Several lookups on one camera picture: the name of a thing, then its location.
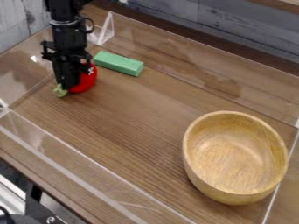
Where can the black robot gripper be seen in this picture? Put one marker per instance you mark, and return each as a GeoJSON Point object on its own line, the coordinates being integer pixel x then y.
{"type": "Point", "coordinates": [68, 44]}

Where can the red plush strawberry toy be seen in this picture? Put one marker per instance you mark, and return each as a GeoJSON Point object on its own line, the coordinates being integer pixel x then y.
{"type": "Point", "coordinates": [87, 80]}

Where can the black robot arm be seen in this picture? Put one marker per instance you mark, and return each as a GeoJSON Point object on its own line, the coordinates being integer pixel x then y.
{"type": "Point", "coordinates": [64, 10]}

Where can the green rectangular block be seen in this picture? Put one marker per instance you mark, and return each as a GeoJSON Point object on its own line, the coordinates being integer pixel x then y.
{"type": "Point", "coordinates": [119, 63]}

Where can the black metal table clamp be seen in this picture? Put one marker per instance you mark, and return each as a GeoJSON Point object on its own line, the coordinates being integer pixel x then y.
{"type": "Point", "coordinates": [36, 210]}

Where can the wooden bowl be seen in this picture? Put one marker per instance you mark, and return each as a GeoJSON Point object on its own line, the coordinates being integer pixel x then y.
{"type": "Point", "coordinates": [233, 157]}

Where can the clear acrylic tray wall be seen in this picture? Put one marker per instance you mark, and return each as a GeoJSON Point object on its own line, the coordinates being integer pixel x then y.
{"type": "Point", "coordinates": [85, 186]}

